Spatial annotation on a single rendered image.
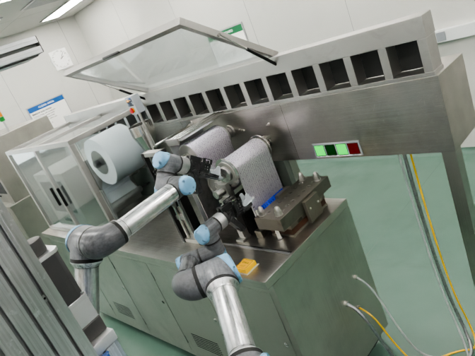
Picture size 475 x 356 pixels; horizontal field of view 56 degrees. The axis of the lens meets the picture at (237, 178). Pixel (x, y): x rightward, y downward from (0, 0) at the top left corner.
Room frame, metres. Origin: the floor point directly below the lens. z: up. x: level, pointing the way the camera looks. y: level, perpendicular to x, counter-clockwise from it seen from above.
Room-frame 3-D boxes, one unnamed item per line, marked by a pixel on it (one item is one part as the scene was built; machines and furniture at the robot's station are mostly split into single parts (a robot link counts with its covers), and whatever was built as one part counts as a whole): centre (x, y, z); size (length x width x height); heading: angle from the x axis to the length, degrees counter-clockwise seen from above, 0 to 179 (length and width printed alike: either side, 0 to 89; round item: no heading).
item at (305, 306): (2.77, 0.58, 0.43); 2.52 x 0.64 x 0.86; 39
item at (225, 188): (2.01, 0.09, 1.05); 0.06 x 0.05 x 0.31; 129
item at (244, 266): (1.73, 0.12, 0.91); 0.07 x 0.07 x 0.02; 39
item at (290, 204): (1.97, -0.20, 1.00); 0.40 x 0.16 x 0.06; 129
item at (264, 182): (2.04, -0.10, 1.11); 0.23 x 0.01 x 0.18; 129
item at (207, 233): (1.79, 0.21, 1.11); 0.11 x 0.08 x 0.09; 129
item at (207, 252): (1.79, 0.22, 1.01); 0.11 x 0.08 x 0.11; 91
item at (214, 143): (2.19, 0.02, 1.16); 0.39 x 0.23 x 0.51; 39
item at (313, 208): (1.90, -0.27, 0.96); 0.10 x 0.03 x 0.11; 129
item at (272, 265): (2.76, 0.60, 0.88); 2.52 x 0.66 x 0.04; 39
